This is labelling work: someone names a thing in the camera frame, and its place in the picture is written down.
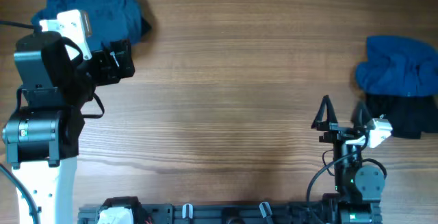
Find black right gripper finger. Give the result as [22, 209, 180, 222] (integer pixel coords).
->
[351, 101, 372, 127]
[311, 95, 338, 130]

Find dark blue shorts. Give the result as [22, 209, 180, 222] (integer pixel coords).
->
[31, 0, 143, 51]

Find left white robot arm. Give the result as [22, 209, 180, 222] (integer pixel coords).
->
[1, 32, 135, 223]

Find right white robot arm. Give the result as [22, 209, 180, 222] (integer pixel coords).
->
[306, 95, 392, 224]

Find black garment with print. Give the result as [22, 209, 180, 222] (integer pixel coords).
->
[365, 94, 437, 139]

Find black folded garment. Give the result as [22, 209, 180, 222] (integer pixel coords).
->
[140, 17, 152, 37]

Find blue crumpled garment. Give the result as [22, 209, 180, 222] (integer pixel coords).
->
[355, 36, 437, 97]

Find black mounting rail base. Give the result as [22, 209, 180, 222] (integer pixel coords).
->
[77, 197, 383, 224]

